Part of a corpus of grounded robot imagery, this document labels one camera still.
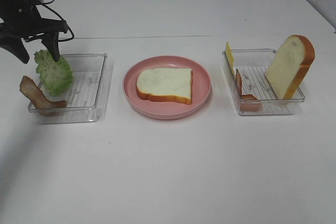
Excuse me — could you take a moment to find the left clear plastic tray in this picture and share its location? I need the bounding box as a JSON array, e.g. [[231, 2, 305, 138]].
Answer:
[[28, 53, 113, 124]]

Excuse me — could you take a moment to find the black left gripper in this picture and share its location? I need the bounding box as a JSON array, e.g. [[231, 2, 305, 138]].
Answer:
[[1, 0, 66, 64]]

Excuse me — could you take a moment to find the green lettuce leaf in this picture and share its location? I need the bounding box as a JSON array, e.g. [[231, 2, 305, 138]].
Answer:
[[34, 50, 73, 95]]

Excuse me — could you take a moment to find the bacon strip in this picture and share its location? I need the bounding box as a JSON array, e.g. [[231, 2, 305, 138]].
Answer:
[[19, 76, 67, 116], [235, 69, 262, 112]]

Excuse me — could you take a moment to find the bread slice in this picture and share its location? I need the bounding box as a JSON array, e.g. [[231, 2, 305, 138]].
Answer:
[[265, 35, 315, 100], [136, 68, 193, 105]]

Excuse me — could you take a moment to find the right clear plastic tray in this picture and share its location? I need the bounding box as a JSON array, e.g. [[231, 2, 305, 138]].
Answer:
[[222, 48, 305, 115]]

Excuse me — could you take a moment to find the clear plastic tray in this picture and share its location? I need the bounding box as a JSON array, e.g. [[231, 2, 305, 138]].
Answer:
[[222, 48, 305, 115], [28, 53, 113, 124]]

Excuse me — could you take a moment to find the yellow cheese slice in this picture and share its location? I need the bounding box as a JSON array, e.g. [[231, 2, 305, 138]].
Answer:
[[225, 42, 236, 76]]

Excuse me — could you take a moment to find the pink round plate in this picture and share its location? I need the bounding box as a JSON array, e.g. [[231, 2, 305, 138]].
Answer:
[[123, 56, 212, 120]]

